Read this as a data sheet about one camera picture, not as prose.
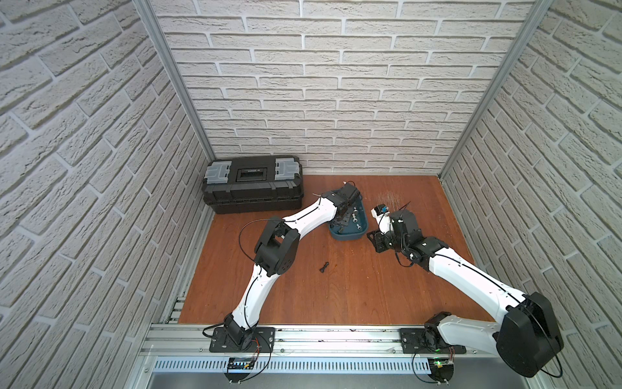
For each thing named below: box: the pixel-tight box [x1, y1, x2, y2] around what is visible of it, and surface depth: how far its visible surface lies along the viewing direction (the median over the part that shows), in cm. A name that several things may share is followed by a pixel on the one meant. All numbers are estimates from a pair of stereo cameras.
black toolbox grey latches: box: [201, 154, 304, 214], surface depth 97 cm
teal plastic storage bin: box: [328, 196, 368, 241], surface depth 102 cm
